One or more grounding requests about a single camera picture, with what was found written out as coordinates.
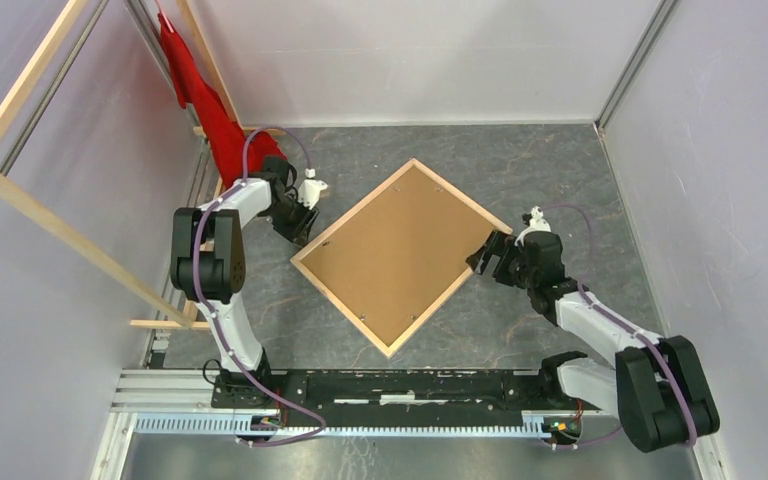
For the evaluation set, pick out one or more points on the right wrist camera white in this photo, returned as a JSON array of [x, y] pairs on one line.
[[534, 221]]

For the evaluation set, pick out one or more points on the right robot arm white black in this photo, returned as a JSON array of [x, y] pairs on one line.
[[655, 386]]

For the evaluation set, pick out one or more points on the grey slotted cable duct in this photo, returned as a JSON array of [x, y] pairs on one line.
[[253, 426]]

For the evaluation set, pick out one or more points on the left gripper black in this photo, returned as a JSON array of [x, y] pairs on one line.
[[301, 231]]

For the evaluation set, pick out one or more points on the wooden rack frame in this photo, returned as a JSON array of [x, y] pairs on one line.
[[108, 150]]

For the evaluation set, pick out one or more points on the wooden picture frame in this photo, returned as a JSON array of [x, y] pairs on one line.
[[331, 232]]

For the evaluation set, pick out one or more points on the aluminium rail base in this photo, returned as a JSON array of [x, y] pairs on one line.
[[188, 389]]

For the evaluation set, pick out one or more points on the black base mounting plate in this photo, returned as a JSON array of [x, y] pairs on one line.
[[390, 399]]

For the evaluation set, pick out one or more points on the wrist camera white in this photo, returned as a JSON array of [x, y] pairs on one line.
[[534, 221], [311, 189]]

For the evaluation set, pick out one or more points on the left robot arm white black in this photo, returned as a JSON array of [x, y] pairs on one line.
[[208, 263]]

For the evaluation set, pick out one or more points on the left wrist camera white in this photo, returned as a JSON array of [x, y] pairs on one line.
[[311, 189]]

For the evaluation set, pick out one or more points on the red cloth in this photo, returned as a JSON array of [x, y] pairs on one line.
[[223, 134]]

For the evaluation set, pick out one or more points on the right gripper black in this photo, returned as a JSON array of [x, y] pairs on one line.
[[499, 243]]

